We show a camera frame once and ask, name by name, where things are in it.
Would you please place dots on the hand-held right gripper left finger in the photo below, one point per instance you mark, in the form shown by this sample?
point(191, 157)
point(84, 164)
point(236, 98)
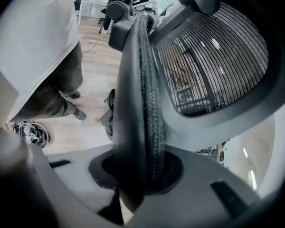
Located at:
point(102, 167)

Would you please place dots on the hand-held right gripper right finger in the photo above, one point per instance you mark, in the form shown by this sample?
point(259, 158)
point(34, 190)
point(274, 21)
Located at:
point(173, 172)

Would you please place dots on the black mesh office chair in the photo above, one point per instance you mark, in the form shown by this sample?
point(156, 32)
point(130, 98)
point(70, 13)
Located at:
point(204, 56)

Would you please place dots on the person's black shoe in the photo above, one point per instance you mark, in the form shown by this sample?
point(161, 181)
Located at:
point(75, 95)
point(80, 114)

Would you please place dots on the black round device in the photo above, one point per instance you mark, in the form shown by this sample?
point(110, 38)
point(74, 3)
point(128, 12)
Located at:
point(35, 134)

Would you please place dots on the person's dark trousers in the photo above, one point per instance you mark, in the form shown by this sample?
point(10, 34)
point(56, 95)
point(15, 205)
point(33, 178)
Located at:
point(50, 96)

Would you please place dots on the person's white shirt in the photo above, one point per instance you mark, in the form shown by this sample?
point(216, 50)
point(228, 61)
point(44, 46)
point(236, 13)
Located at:
point(33, 32)

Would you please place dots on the white table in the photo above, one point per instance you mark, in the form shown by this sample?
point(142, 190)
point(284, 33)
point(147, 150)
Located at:
point(95, 2)

